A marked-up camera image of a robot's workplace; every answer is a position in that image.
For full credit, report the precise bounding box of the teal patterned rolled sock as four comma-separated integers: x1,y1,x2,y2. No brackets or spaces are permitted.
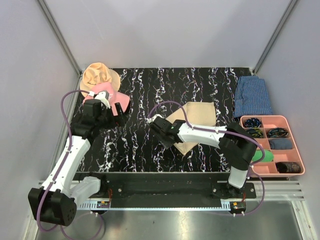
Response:
266,127,289,138

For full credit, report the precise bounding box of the dark patterned rolled sock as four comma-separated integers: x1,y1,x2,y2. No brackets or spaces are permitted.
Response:
275,161,302,174

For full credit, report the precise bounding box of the aluminium frame post left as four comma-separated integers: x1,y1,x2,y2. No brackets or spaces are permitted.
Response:
36,0,82,77

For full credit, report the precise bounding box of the aluminium frame post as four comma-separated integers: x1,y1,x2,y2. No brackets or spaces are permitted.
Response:
36,0,82,77
252,0,300,75

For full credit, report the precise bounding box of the beige bucket hat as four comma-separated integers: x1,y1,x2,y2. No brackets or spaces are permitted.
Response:
79,62,121,92

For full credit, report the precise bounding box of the green rolled sock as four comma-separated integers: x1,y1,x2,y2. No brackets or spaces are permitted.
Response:
251,150,274,163

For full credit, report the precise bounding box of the beige cloth napkin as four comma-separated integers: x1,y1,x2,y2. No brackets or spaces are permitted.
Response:
166,102,216,155

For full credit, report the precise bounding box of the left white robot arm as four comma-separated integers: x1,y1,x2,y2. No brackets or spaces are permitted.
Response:
28,99,131,226

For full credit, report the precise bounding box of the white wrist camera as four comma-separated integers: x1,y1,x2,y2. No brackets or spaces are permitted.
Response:
88,90,111,109
146,114,163,124

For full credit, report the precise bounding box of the pink baseball cap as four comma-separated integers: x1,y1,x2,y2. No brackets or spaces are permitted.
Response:
83,82,130,116

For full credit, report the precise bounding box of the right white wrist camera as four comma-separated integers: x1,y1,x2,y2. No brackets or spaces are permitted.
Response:
146,114,163,124

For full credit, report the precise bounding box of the slotted aluminium rail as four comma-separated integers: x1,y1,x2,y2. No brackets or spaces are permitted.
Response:
76,181,304,211

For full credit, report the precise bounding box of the blue checkered folded cloth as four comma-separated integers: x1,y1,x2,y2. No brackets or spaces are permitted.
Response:
233,75,273,118

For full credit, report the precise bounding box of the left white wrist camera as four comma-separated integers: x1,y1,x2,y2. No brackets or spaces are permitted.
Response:
88,90,111,109

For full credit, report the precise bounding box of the aluminium frame post right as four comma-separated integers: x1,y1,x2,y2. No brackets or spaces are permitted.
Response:
252,0,300,75

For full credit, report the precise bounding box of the grey blue rolled sock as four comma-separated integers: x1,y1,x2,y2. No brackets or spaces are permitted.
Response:
269,138,293,150

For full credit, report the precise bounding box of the pink divided organizer tray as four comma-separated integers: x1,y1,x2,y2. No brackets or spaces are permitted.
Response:
240,115,305,178

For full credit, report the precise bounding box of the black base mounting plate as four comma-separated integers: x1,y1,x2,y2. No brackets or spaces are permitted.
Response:
79,171,257,200

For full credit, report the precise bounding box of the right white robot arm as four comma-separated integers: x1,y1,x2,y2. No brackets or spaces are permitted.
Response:
147,114,265,199

